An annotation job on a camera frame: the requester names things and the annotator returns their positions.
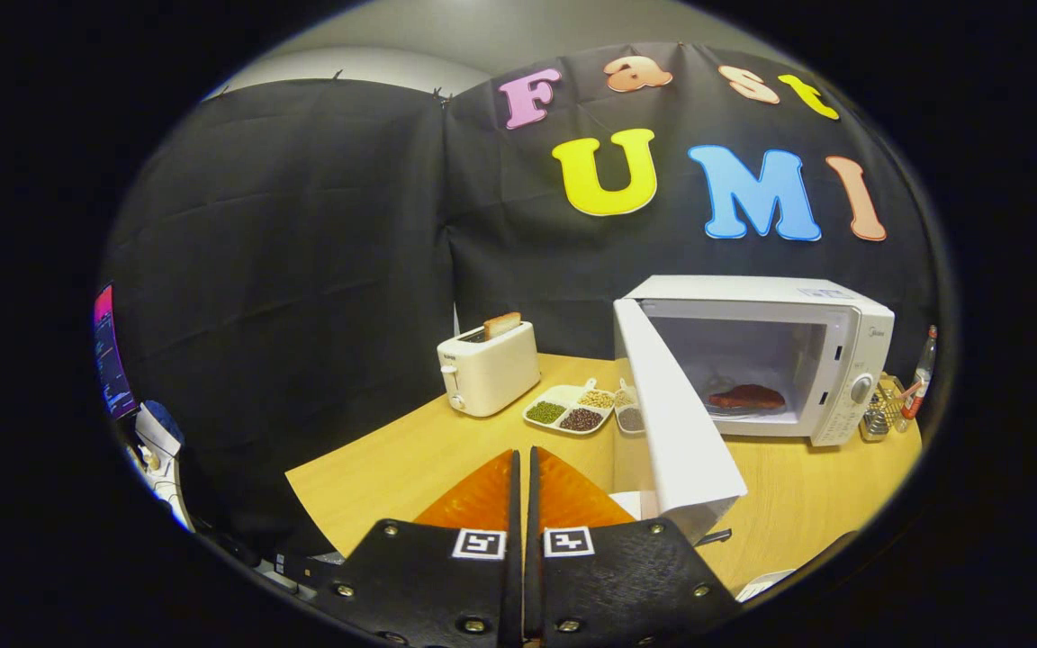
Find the metal wire basket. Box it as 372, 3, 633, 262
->
859, 373, 906, 442

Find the small white dish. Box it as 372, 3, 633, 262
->
735, 569, 796, 602

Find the clear divided plastic container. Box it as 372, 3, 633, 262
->
613, 380, 647, 437

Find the white device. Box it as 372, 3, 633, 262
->
127, 400, 197, 532

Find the white divided tray of beans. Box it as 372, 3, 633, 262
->
522, 378, 618, 437

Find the cream pop-up toaster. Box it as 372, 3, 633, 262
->
437, 320, 542, 418

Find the white toaster oven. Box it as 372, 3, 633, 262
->
612, 274, 896, 545

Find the brown piece of meat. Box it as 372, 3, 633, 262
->
708, 384, 787, 411

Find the clear bottle with red label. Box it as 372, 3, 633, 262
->
901, 325, 939, 421

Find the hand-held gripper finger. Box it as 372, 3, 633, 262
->
316, 448, 524, 648
523, 445, 743, 647

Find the computer monitor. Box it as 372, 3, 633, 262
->
93, 283, 138, 421

